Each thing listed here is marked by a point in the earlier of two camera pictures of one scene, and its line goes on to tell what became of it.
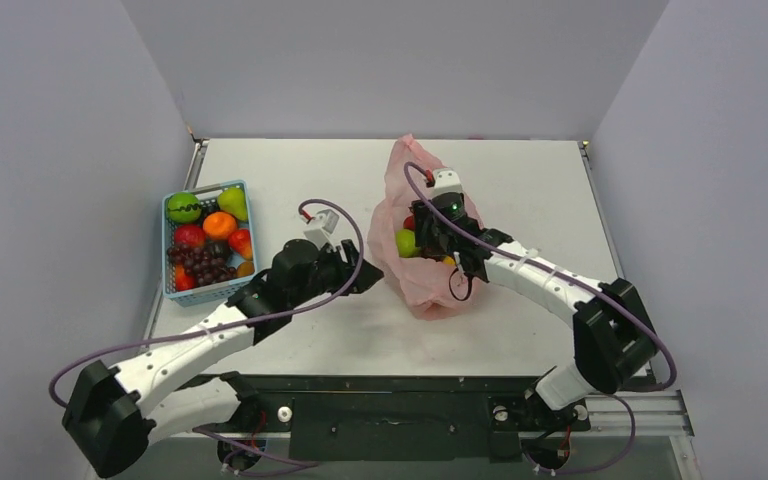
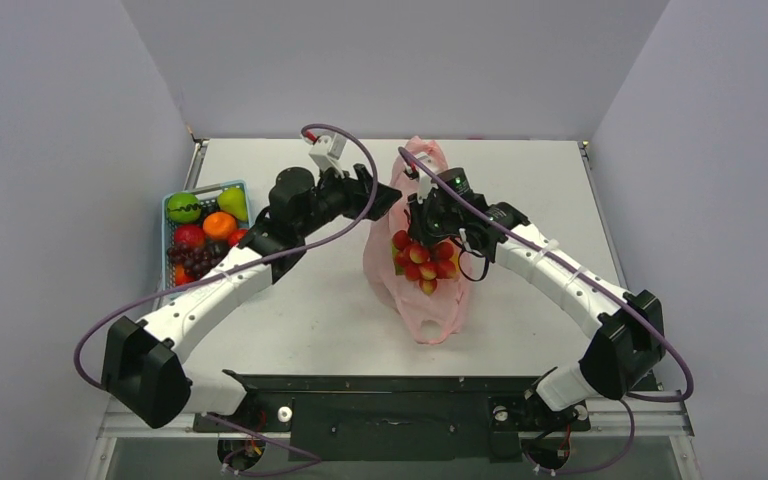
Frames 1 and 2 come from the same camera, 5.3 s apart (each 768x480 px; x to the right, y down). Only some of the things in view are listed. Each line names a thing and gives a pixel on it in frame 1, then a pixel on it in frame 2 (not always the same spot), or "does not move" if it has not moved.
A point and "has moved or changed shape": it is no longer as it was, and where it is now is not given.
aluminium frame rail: (657, 414) does not move
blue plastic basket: (208, 243) does not move
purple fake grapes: (207, 262) does not move
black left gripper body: (331, 276) -> (336, 198)
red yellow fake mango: (241, 241) does not move
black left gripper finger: (367, 276) -> (384, 197)
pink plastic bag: (432, 288) has moved or changed shape
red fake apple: (189, 235) does not move
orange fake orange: (219, 225) does not move
